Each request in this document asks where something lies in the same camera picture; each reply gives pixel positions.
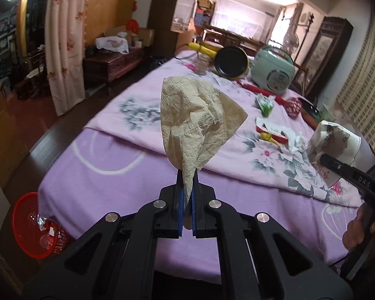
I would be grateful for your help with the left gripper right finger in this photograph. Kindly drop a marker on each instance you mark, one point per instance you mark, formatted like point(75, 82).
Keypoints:
point(258, 258)

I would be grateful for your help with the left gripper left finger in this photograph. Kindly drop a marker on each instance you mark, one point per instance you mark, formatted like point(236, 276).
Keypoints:
point(113, 259)

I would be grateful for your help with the yellow green wrapper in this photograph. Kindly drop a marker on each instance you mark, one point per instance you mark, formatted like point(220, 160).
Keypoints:
point(268, 137)

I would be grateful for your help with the white tissue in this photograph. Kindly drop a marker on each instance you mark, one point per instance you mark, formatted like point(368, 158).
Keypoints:
point(296, 143)

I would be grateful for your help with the white red small carton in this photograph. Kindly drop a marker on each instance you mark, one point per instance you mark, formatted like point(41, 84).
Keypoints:
point(280, 133)

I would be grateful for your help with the beige paper napkin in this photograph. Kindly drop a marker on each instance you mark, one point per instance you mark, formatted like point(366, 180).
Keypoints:
point(196, 120)

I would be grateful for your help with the red plastic trash basket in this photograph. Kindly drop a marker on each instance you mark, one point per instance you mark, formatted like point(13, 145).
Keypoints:
point(39, 238)

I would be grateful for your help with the right hand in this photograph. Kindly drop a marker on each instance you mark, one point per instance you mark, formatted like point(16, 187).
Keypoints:
point(355, 233)

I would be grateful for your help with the pink floral tablecloth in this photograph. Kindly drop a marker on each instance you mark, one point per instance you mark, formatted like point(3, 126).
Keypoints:
point(118, 164)

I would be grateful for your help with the mint green rice cooker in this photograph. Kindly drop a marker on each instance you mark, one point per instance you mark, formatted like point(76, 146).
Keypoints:
point(272, 70)

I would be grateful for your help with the dark wooden side cabinet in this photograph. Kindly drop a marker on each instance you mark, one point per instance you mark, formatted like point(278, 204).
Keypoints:
point(103, 68)

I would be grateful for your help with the yellow small frying pan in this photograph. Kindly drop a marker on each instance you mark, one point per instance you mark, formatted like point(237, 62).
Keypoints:
point(230, 62)

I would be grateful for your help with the clear glass jar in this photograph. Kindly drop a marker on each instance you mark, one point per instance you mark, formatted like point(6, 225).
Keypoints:
point(201, 64)

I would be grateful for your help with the white plastic bag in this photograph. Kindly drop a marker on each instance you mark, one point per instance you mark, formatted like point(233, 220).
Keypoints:
point(113, 44)

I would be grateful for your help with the wooden chair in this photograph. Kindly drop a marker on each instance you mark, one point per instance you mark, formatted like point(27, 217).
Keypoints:
point(221, 37)

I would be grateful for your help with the glass display cabinet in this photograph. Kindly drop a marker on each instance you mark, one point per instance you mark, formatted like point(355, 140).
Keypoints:
point(171, 21)

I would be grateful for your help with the floral pink curtain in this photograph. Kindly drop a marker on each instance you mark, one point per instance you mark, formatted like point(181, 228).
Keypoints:
point(64, 51)

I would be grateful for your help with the dark framed wall panel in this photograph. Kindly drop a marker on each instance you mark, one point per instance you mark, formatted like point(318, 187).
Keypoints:
point(323, 57)

